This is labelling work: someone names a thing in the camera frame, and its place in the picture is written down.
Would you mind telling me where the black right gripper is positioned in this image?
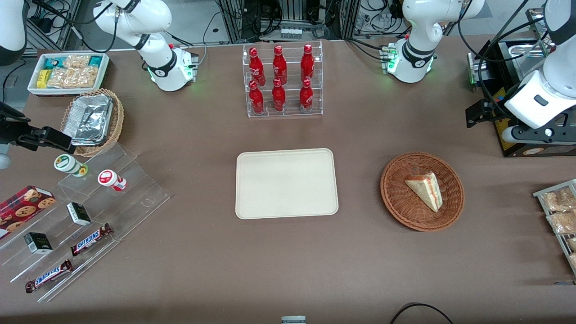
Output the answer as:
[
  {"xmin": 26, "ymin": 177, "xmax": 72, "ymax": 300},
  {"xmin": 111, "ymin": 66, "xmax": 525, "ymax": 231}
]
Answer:
[{"xmin": 0, "ymin": 103, "xmax": 76, "ymax": 154}]

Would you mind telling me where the triangle sandwich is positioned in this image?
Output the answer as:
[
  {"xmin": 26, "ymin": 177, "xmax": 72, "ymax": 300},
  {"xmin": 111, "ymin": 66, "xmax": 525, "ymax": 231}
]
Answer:
[{"xmin": 404, "ymin": 171, "xmax": 443, "ymax": 212}]

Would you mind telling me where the light wicker basket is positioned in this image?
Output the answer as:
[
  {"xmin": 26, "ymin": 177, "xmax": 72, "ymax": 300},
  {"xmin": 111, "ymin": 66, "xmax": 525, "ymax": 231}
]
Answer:
[{"xmin": 61, "ymin": 88, "xmax": 125, "ymax": 157}]

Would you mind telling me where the tray of snack bags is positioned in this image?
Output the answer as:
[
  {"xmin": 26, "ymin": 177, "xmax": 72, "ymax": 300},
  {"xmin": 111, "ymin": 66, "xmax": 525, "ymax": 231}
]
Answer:
[{"xmin": 533, "ymin": 179, "xmax": 576, "ymax": 276}]

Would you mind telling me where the brown wicker basket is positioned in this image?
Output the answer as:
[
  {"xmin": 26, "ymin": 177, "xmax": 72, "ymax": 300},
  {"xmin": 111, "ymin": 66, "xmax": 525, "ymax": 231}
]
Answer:
[{"xmin": 380, "ymin": 152, "xmax": 465, "ymax": 232}]

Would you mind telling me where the beige plastic tray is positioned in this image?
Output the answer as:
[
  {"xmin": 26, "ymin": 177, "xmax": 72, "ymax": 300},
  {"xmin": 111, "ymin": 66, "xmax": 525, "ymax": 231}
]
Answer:
[{"xmin": 235, "ymin": 148, "xmax": 339, "ymax": 220}]

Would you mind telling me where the white snack bin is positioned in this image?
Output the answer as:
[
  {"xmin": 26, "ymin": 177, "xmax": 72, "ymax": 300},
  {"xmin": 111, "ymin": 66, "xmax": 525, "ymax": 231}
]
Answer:
[{"xmin": 28, "ymin": 53, "xmax": 110, "ymax": 97}]

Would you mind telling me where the green lid jar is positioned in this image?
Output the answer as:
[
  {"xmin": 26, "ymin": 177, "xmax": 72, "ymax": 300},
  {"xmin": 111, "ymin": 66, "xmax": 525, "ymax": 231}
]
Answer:
[{"xmin": 54, "ymin": 154, "xmax": 89, "ymax": 178}]

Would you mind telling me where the stack of foil trays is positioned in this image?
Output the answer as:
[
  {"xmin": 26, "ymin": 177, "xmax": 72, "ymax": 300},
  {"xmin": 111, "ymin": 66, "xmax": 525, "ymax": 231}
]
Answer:
[{"xmin": 63, "ymin": 94, "xmax": 113, "ymax": 147}]

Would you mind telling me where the steel pan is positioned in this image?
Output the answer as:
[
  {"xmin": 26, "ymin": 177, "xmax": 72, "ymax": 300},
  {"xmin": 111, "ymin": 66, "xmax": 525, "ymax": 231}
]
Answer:
[{"xmin": 497, "ymin": 40, "xmax": 556, "ymax": 88}]

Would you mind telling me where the red tartan cookie box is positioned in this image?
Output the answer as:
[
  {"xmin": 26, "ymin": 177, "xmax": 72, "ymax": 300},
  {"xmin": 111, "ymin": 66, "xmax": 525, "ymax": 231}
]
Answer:
[{"xmin": 0, "ymin": 185, "xmax": 57, "ymax": 239}]

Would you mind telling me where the red lid jar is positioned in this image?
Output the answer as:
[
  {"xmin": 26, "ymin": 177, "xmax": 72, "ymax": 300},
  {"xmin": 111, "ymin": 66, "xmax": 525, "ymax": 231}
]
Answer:
[{"xmin": 98, "ymin": 169, "xmax": 128, "ymax": 192}]

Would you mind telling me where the black box with labels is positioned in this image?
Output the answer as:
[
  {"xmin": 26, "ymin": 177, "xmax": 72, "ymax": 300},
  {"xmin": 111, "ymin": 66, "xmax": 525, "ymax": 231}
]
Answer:
[{"xmin": 484, "ymin": 38, "xmax": 576, "ymax": 158}]

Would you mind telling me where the small black carton box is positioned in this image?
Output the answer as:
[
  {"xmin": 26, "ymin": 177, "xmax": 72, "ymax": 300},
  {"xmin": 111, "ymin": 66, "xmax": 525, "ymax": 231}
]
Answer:
[
  {"xmin": 67, "ymin": 202, "xmax": 92, "ymax": 226},
  {"xmin": 24, "ymin": 232, "xmax": 54, "ymax": 255}
]

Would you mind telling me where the clear acrylic stepped shelf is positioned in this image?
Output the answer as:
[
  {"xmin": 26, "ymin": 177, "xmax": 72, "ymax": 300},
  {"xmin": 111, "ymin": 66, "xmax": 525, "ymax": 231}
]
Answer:
[{"xmin": 0, "ymin": 143, "xmax": 171, "ymax": 303}]

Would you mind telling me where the Snickers chocolate bar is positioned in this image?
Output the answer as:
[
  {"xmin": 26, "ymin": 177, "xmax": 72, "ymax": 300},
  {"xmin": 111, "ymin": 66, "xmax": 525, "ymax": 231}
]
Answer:
[
  {"xmin": 70, "ymin": 223, "xmax": 113, "ymax": 257},
  {"xmin": 25, "ymin": 259, "xmax": 73, "ymax": 294}
]

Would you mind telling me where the red cola bottle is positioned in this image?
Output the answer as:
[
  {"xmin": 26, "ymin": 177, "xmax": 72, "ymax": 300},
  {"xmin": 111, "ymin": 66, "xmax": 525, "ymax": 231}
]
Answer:
[
  {"xmin": 301, "ymin": 44, "xmax": 315, "ymax": 82},
  {"xmin": 249, "ymin": 47, "xmax": 266, "ymax": 87},
  {"xmin": 249, "ymin": 80, "xmax": 265, "ymax": 115},
  {"xmin": 272, "ymin": 45, "xmax": 288, "ymax": 85},
  {"xmin": 299, "ymin": 79, "xmax": 314, "ymax": 111},
  {"xmin": 272, "ymin": 78, "xmax": 286, "ymax": 112}
]

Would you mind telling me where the clear acrylic bottle rack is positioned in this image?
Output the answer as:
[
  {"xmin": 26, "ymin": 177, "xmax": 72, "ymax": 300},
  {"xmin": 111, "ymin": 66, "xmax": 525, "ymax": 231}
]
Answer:
[{"xmin": 242, "ymin": 40, "xmax": 324, "ymax": 118}]

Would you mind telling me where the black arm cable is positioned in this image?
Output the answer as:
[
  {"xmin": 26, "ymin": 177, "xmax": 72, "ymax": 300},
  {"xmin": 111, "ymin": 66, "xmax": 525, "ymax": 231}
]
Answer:
[{"xmin": 458, "ymin": 0, "xmax": 556, "ymax": 118}]

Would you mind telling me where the black looped cable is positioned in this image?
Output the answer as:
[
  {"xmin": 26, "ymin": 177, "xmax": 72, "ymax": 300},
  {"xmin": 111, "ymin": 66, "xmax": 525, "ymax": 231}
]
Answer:
[{"xmin": 389, "ymin": 302, "xmax": 455, "ymax": 324}]

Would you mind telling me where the aluminium frame rack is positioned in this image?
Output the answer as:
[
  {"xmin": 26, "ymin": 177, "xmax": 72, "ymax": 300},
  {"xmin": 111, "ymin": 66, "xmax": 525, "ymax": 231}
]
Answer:
[{"xmin": 216, "ymin": 0, "xmax": 360, "ymax": 45}]

